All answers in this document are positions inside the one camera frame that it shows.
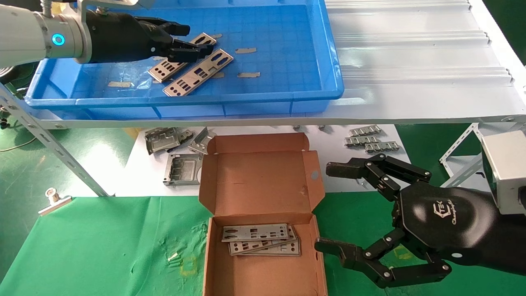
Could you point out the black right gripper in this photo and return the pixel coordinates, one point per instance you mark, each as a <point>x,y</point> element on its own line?
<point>452,222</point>

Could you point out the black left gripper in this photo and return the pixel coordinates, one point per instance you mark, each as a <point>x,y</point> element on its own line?
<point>123,37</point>

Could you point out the silver IO shield plate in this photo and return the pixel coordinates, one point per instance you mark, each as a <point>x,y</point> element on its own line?
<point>246,247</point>
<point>155,75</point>
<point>271,230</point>
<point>211,65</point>
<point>294,249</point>

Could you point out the blue plastic tray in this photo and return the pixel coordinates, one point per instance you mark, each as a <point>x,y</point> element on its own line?
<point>283,61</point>

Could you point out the brown cardboard box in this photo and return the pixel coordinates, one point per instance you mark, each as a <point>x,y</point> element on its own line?
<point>254,176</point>

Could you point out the tape strip remnant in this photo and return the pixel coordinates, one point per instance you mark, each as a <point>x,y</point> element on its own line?
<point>216,35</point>

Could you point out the ridged grey metal strip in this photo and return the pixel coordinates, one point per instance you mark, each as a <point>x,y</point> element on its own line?
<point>365,130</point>
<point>361,141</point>
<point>382,147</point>

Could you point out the white board sheet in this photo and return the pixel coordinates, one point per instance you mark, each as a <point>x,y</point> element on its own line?
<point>328,139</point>

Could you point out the bent grey metal plate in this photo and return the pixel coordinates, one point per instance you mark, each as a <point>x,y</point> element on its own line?
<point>199,142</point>

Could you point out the white metal shelf board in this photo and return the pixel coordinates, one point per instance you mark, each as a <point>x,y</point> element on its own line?
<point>411,82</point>

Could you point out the chrome stool base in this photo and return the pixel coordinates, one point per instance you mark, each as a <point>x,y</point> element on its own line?
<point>4,73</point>

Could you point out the silver binder clip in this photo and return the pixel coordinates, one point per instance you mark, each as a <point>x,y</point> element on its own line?
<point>55,202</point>

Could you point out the green table cloth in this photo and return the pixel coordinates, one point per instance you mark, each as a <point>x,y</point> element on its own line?
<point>102,246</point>

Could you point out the small grey metal bracket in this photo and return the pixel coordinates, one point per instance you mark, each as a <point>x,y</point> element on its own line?
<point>185,135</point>

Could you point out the grey sheet metal frame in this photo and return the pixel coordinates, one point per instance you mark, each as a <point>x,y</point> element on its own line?
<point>183,168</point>
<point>160,142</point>

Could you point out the white perforated rack post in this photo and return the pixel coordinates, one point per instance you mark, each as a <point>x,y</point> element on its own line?
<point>464,174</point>
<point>460,143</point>
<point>41,133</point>

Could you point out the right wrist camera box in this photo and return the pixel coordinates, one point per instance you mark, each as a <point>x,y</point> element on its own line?
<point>509,164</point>

